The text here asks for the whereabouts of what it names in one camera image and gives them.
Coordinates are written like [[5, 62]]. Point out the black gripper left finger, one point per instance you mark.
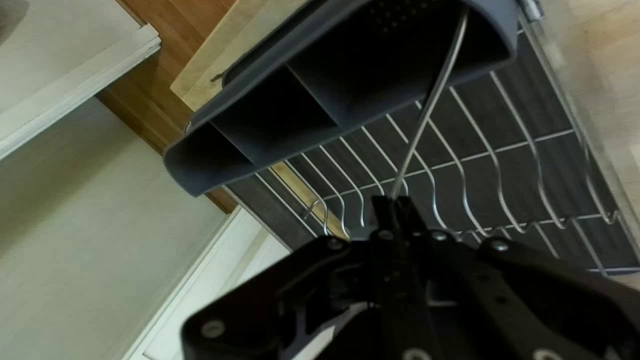
[[370, 290]]

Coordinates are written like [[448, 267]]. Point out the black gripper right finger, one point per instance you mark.
[[517, 303]]

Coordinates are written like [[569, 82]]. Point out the silver spoon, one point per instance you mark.
[[432, 96]]

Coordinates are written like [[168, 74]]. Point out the steel dish rack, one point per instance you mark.
[[500, 157]]

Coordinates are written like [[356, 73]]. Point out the grey cutlery holder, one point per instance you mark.
[[330, 68]]

